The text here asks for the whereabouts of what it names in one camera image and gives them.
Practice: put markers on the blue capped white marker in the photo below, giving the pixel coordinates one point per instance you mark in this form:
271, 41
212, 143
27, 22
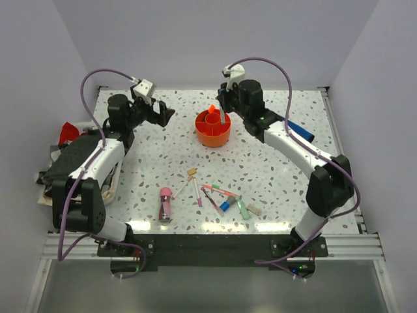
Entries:
222, 115

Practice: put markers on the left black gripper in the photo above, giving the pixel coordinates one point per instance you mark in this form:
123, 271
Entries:
164, 113

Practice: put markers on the orange round organizer container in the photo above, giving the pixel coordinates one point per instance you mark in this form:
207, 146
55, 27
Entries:
210, 130

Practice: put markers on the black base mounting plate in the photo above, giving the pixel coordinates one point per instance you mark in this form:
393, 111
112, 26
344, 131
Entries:
206, 250

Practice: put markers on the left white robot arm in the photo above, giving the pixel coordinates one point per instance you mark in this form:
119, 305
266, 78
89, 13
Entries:
77, 176

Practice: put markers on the pile of folded cloths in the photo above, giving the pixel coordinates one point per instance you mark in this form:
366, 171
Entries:
76, 143

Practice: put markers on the small tan eraser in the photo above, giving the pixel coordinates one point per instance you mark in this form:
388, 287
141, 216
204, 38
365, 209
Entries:
192, 171

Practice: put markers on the pink capped glitter tube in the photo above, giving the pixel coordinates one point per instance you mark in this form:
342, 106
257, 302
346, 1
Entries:
165, 206

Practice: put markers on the green capped orange marker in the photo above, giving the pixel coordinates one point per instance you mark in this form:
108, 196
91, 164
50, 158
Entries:
217, 189

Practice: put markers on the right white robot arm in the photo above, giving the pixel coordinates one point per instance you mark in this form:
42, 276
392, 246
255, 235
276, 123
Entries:
328, 187

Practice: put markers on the beige rectangular eraser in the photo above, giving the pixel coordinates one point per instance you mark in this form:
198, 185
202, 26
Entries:
254, 210

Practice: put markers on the green correction tape pen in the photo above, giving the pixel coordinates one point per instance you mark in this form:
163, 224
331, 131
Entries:
242, 208

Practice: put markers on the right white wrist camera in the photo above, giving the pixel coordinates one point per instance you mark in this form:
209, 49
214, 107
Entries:
234, 75

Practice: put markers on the blue grey glue stick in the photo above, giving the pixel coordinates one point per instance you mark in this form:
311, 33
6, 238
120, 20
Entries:
228, 203

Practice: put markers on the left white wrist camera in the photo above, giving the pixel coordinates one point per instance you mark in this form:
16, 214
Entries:
143, 88

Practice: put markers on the blue black pencil pouch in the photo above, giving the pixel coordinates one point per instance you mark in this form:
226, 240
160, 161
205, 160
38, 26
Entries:
302, 132

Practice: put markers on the dark red gel pen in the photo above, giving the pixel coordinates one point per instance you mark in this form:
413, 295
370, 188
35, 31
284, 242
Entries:
217, 208

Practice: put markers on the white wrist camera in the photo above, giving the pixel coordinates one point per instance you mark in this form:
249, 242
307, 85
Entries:
143, 88
234, 75

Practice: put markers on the aluminium frame rail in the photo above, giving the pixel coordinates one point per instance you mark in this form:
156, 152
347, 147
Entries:
80, 247

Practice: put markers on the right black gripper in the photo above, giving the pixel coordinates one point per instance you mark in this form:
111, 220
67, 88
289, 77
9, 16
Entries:
225, 95

